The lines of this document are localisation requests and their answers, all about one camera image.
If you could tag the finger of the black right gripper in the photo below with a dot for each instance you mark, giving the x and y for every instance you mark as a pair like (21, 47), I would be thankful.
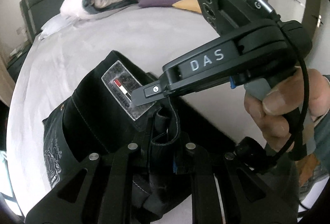
(149, 93)

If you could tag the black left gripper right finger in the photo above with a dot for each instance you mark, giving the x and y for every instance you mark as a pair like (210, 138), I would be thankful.
(237, 185)

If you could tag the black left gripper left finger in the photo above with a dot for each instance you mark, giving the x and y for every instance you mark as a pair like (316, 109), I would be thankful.
(98, 190)

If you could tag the black denim pants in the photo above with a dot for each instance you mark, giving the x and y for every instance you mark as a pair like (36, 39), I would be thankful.
(99, 118)

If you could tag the person's right hand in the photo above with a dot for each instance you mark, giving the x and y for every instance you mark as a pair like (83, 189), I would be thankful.
(268, 113)

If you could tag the yellow cushion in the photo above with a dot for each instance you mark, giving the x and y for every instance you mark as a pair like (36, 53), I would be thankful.
(188, 5)

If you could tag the white bed sheet mattress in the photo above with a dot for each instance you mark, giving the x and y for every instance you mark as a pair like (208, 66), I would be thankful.
(54, 66)

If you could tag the purple cushion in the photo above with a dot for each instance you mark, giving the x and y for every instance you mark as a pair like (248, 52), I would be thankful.
(156, 3)

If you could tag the white pillow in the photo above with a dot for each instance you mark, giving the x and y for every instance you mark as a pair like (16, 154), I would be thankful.
(55, 24)

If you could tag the dark grey nightstand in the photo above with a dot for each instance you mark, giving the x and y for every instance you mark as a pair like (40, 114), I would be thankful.
(15, 64)

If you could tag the beige curtain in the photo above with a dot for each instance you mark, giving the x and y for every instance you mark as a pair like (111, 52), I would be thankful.
(7, 85)

